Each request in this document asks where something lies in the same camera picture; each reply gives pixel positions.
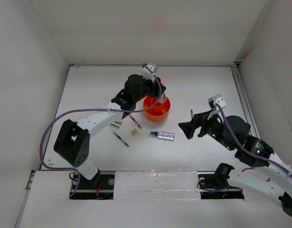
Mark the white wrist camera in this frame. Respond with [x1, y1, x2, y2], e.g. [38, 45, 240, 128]
[208, 94, 226, 110]
[141, 63, 157, 82]

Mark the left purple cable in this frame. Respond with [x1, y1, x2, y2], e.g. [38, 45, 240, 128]
[39, 63, 163, 198]

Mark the yellow deli eraser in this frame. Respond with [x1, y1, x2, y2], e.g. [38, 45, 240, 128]
[131, 129, 139, 136]

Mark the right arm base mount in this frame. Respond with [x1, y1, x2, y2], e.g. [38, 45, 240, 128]
[197, 163, 245, 200]

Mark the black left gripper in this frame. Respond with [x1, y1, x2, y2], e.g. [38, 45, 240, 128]
[133, 75, 164, 103]

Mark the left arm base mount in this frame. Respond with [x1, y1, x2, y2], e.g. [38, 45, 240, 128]
[69, 171, 115, 200]

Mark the pink cap glue bottle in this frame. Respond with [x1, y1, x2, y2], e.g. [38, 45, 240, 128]
[158, 79, 167, 104]

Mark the white pink stapler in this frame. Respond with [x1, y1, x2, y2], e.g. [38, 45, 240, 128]
[110, 120, 122, 128]

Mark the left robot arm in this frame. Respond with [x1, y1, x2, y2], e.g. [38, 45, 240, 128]
[53, 74, 166, 188]

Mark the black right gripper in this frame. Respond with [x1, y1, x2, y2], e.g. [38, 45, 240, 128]
[178, 108, 235, 150]

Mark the aluminium rail right side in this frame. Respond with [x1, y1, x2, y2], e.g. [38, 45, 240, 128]
[230, 62, 259, 137]

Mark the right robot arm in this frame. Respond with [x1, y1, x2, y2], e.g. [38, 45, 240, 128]
[178, 111, 292, 217]

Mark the blue cap clear glue bottle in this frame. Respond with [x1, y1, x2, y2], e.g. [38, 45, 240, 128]
[150, 132, 175, 141]

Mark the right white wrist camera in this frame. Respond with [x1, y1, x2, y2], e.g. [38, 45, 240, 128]
[208, 94, 226, 110]

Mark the green pen refill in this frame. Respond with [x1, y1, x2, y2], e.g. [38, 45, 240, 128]
[113, 132, 130, 147]

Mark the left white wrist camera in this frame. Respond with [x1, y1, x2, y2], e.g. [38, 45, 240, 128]
[141, 63, 157, 82]

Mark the orange round divided organizer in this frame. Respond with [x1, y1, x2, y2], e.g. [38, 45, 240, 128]
[143, 96, 171, 123]

